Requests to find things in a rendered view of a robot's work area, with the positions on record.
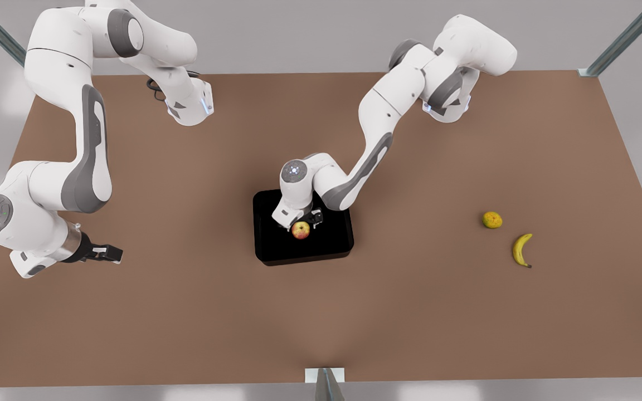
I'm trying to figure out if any black square tray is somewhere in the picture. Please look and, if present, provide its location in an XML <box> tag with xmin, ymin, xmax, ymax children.
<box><xmin>252</xmin><ymin>189</ymin><xmax>354</xmax><ymax>266</ymax></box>

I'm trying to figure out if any yellow banana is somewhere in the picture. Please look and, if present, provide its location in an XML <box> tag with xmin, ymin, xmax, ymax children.
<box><xmin>512</xmin><ymin>233</ymin><xmax>534</xmax><ymax>269</ymax></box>

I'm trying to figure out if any black cable loop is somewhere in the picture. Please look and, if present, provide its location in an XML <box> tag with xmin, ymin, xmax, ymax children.
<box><xmin>147</xmin><ymin>70</ymin><xmax>201</xmax><ymax>102</ymax></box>

